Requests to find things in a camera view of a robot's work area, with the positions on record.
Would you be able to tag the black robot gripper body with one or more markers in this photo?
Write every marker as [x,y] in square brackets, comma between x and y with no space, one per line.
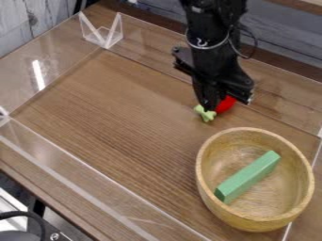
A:
[213,66]

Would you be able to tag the clear acrylic corner bracket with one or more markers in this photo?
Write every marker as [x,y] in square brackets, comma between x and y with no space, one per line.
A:
[105,37]

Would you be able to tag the red plush strawberry toy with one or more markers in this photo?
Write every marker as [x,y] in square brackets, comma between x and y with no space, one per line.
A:
[225,105]

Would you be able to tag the brown wooden bowl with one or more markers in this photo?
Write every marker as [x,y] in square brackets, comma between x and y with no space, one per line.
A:
[277,200]

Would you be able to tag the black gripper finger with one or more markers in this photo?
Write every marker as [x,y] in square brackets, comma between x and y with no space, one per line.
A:
[242,95]
[208,93]

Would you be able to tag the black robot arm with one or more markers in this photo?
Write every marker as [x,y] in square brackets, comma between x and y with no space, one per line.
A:
[213,24]

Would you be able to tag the green rectangular block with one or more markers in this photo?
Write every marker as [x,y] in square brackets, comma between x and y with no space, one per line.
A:
[237,184]

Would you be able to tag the clear acrylic tray wall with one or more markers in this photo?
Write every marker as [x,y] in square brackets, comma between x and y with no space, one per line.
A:
[102,207]

